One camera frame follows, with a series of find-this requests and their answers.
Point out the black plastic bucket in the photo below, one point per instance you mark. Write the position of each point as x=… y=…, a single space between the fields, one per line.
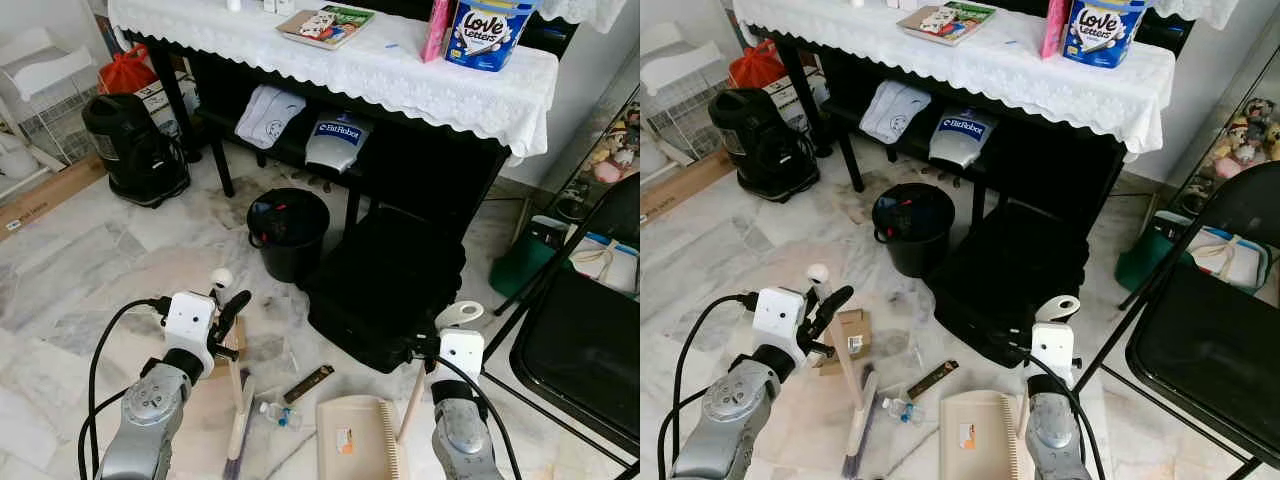
x=915 y=255
x=290 y=260

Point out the white bag with blue label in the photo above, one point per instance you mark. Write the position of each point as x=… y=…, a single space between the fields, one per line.
x=962 y=140
x=338 y=145

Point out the plain white bag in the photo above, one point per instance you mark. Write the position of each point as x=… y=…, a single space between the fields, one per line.
x=270 y=115
x=895 y=110

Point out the black folding chair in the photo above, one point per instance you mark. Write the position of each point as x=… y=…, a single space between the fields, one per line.
x=580 y=350
x=1210 y=350

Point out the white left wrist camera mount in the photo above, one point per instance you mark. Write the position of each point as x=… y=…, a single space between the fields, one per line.
x=190 y=320
x=778 y=315

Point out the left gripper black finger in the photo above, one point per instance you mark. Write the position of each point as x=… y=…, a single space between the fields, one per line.
x=232 y=310
x=830 y=305

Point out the black table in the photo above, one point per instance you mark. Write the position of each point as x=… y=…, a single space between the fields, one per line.
x=1050 y=165
x=430 y=170

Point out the dark snack wrapper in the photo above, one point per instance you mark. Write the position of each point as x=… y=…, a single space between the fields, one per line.
x=310 y=383
x=932 y=380

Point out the blue Love Letters tin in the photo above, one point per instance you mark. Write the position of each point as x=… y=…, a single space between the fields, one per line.
x=1100 y=40
x=485 y=40

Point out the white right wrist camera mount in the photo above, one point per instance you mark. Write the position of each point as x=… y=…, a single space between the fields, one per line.
x=462 y=352
x=1052 y=347

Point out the colourful book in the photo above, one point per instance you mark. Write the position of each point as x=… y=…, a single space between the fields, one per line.
x=325 y=25
x=945 y=22

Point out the black suitcase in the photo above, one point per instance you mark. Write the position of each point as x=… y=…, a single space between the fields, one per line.
x=385 y=280
x=1010 y=275

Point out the plush toys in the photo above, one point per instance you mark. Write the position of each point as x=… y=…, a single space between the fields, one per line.
x=1240 y=150
x=610 y=165

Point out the green bag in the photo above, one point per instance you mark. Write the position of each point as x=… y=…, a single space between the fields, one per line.
x=1140 y=265
x=520 y=265

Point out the flat long cardboard box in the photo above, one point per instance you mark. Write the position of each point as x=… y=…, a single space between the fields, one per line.
x=680 y=190
x=40 y=205

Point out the red plastic bag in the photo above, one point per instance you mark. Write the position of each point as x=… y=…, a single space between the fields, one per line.
x=757 y=70
x=125 y=75

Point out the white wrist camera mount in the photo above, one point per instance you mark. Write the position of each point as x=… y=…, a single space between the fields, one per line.
x=1052 y=347
x=190 y=320
x=462 y=352
x=778 y=315

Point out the pink box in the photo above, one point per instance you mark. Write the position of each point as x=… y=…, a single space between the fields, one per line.
x=437 y=35
x=1055 y=30

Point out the black round appliance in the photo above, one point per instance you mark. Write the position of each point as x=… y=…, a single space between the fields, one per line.
x=130 y=150
x=760 y=150

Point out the small brown cardboard box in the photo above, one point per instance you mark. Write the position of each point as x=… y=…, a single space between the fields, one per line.
x=222 y=370
x=860 y=325

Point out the white container with blue trim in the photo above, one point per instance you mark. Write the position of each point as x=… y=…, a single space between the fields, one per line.
x=1235 y=262
x=610 y=265

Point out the white lace tablecloth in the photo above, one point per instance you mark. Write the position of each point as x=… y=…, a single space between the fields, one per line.
x=400 y=75
x=1030 y=70

